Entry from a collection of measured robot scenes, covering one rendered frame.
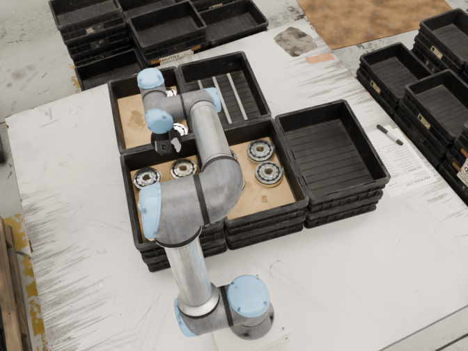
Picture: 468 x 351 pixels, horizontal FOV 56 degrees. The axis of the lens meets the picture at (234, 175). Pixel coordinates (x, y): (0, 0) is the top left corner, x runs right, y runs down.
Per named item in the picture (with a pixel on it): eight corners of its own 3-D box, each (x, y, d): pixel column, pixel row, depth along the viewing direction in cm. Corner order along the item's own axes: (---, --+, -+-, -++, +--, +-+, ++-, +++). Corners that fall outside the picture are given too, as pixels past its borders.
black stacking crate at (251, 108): (271, 135, 180) (272, 116, 170) (201, 152, 176) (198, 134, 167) (244, 70, 201) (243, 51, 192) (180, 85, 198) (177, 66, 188)
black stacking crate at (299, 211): (306, 218, 158) (310, 202, 148) (227, 239, 155) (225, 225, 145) (271, 136, 179) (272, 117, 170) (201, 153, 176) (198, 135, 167)
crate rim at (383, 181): (391, 182, 153) (393, 179, 151) (310, 205, 150) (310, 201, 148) (344, 102, 175) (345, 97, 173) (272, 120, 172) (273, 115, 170)
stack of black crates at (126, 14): (178, 23, 328) (170, -19, 299) (192, 47, 312) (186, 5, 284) (127, 39, 320) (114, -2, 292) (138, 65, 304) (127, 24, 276)
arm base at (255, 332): (283, 322, 139) (285, 314, 130) (243, 349, 135) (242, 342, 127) (257, 283, 146) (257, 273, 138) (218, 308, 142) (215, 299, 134)
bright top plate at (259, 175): (285, 181, 162) (285, 180, 161) (258, 186, 161) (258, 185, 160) (278, 159, 167) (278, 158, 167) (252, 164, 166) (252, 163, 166)
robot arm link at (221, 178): (255, 185, 92) (213, 75, 128) (204, 198, 91) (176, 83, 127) (260, 222, 100) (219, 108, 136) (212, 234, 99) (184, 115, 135)
